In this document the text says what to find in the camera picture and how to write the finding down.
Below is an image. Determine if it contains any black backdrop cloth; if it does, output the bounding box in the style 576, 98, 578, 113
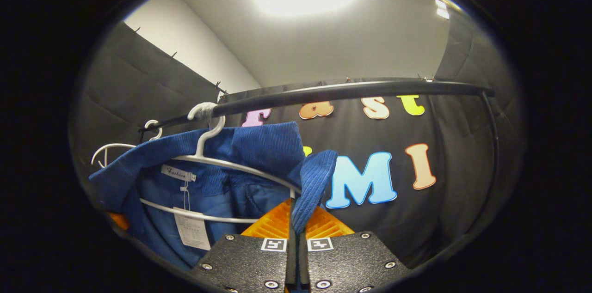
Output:
69, 6, 528, 270

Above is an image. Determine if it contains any black metal clothes rack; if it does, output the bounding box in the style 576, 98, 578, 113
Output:
138, 79, 505, 238

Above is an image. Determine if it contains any white plastic hanger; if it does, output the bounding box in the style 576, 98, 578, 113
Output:
139, 102, 301, 224
91, 120, 162, 169

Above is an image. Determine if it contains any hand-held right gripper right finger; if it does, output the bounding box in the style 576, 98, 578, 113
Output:
298, 208, 411, 293

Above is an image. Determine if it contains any blue corduroy jacket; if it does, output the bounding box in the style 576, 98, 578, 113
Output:
88, 121, 339, 270

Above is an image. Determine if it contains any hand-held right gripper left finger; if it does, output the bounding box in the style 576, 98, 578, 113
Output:
191, 197, 297, 293

